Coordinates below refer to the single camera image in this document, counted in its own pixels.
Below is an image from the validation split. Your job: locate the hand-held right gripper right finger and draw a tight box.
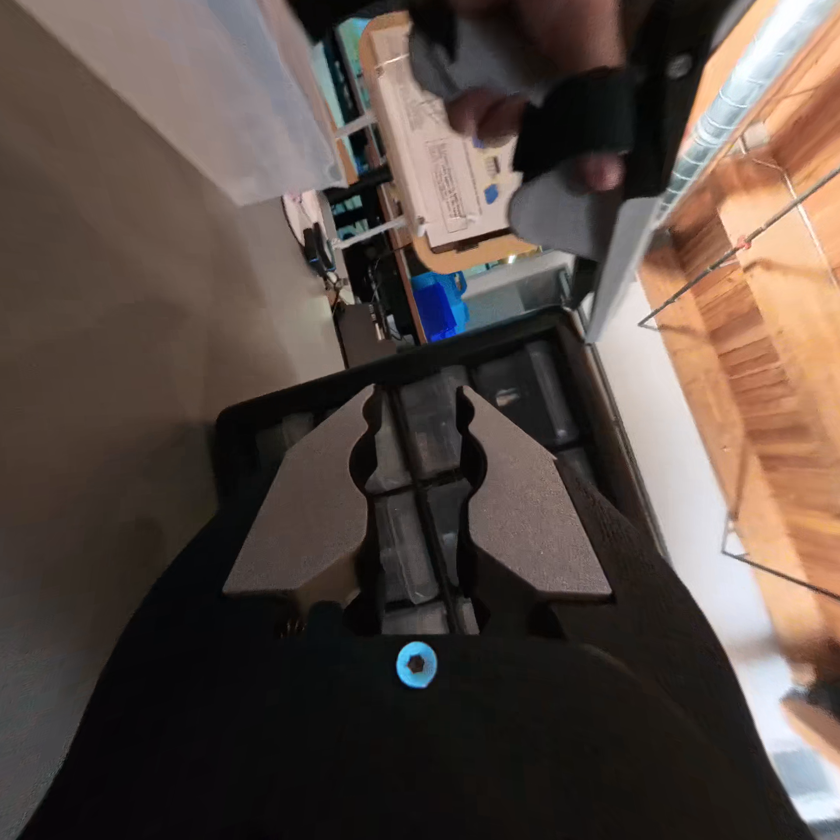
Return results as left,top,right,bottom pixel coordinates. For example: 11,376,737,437
456,386,613,601

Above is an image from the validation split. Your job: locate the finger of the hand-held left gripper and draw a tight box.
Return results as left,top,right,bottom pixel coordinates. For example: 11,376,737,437
583,193,665,343

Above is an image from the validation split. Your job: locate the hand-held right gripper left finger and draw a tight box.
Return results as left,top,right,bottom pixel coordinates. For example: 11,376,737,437
223,385,387,603

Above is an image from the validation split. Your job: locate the grid of clear drawers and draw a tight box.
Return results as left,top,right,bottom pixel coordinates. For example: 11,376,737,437
256,338,595,637

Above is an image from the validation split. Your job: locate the black drawer cabinet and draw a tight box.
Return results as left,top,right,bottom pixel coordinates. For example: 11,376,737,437
215,307,664,641

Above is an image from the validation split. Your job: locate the clear plastic storage bin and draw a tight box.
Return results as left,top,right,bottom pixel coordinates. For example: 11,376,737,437
13,0,349,207

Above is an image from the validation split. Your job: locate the person's left hand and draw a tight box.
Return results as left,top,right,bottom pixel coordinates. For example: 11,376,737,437
449,0,631,193

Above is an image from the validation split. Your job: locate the blue plastic tote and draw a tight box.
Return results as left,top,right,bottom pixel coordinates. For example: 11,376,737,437
410,272,470,342

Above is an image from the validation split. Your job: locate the white board stand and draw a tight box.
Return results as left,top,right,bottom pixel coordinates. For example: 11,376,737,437
330,117,422,249

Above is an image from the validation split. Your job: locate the silver ventilation duct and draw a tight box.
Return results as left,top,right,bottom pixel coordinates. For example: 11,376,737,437
656,0,840,231

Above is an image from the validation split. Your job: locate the black ceiling wire frame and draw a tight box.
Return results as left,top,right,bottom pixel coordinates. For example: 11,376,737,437
638,167,840,599

